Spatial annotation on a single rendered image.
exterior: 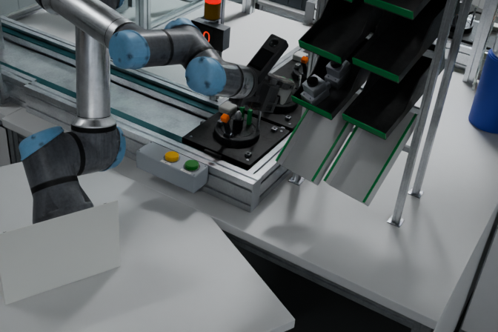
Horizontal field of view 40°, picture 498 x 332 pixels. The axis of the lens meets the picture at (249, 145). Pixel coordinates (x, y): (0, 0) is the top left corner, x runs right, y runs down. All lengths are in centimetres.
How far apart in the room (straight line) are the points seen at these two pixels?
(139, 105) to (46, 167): 68
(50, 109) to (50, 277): 77
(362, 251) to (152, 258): 56
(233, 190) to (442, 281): 62
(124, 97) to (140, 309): 91
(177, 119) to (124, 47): 91
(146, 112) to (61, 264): 75
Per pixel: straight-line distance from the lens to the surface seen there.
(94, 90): 175
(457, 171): 229
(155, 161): 195
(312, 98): 177
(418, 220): 203
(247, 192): 190
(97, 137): 176
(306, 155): 189
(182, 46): 140
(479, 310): 267
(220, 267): 176
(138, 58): 134
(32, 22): 307
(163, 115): 224
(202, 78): 136
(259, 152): 199
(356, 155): 186
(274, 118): 216
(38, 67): 257
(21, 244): 160
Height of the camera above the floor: 207
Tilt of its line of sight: 33 degrees down
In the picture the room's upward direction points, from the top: 5 degrees clockwise
